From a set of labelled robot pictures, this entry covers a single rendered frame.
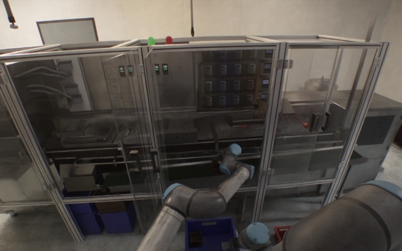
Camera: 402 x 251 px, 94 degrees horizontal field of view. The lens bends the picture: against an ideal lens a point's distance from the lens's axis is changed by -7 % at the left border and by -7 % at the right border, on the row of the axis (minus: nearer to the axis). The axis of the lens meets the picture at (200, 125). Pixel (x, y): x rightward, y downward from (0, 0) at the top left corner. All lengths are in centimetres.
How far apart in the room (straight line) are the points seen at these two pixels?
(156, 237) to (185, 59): 142
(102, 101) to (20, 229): 172
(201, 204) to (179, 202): 10
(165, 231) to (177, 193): 16
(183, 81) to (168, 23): 279
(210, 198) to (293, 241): 53
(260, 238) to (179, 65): 146
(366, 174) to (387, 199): 252
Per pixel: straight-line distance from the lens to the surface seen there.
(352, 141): 206
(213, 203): 93
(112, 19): 479
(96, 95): 210
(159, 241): 92
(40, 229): 291
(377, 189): 53
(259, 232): 97
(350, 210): 45
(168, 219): 93
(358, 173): 294
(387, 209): 50
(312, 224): 45
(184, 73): 188
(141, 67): 130
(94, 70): 204
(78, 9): 501
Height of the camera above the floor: 189
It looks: 27 degrees down
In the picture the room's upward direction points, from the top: 2 degrees counter-clockwise
